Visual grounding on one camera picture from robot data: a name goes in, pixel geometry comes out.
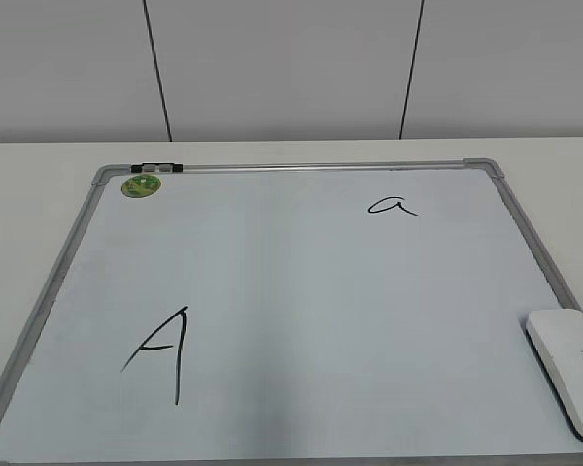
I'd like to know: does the white board eraser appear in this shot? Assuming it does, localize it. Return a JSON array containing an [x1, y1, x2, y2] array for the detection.
[[526, 309, 583, 438]]

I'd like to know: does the white board with grey frame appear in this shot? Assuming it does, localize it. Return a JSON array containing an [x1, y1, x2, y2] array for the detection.
[[0, 159, 583, 465]]

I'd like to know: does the black and silver frame clip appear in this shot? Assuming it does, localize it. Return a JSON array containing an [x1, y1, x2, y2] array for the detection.
[[130, 163, 184, 174]]

